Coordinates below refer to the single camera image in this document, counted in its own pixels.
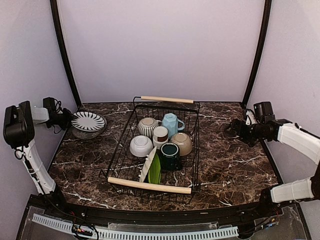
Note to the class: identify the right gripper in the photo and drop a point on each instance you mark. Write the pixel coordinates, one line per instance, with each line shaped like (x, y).
(234, 123)

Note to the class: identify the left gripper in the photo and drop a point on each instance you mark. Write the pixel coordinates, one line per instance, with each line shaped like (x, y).
(70, 117)

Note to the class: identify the grey patterned glass plate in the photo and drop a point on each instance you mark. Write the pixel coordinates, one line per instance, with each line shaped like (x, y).
(87, 135)

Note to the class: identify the white black striped plate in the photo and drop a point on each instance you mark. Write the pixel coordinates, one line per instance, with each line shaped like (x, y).
(88, 121)

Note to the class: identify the light blue faceted mug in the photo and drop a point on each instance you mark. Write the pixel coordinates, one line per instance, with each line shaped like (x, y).
(173, 124)

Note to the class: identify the yellow waffle pattern plate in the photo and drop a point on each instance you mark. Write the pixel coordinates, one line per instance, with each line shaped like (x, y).
(147, 164)

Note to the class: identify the green plate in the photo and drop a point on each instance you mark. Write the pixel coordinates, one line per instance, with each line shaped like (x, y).
(154, 173)

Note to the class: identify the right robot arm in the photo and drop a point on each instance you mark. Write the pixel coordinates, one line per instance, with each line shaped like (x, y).
(296, 152)

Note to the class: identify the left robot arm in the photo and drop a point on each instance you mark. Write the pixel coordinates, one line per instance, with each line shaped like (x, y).
(19, 134)

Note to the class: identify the beige ceramic bowl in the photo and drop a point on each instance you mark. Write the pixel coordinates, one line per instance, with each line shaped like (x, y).
(183, 141)

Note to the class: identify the dark green mug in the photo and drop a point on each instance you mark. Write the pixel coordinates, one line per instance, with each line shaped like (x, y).
(169, 156)

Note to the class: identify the white cup brown band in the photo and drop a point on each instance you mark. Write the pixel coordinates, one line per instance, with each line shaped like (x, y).
(160, 136)

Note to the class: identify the white ceramic bowl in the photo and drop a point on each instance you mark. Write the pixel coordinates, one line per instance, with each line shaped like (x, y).
(140, 146)

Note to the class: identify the striped grey white bowl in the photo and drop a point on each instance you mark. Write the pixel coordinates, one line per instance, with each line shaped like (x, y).
(147, 125)

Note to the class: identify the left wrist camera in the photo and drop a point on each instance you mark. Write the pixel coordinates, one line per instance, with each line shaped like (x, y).
(52, 104)

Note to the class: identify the black front table rail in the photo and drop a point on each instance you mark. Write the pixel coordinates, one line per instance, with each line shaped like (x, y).
(242, 214)

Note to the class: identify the black wire dish rack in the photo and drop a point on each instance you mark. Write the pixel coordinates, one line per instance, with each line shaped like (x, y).
(124, 168)

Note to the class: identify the white slotted cable duct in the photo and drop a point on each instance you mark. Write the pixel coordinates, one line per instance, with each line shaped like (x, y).
(119, 231)

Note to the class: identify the black left frame post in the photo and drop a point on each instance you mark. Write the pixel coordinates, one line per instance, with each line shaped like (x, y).
(63, 51)

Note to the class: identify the black frame post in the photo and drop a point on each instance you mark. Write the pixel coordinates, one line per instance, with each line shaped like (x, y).
(258, 52)
(63, 51)

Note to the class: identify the black right frame post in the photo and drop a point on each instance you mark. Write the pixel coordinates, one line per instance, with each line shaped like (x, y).
(258, 52)

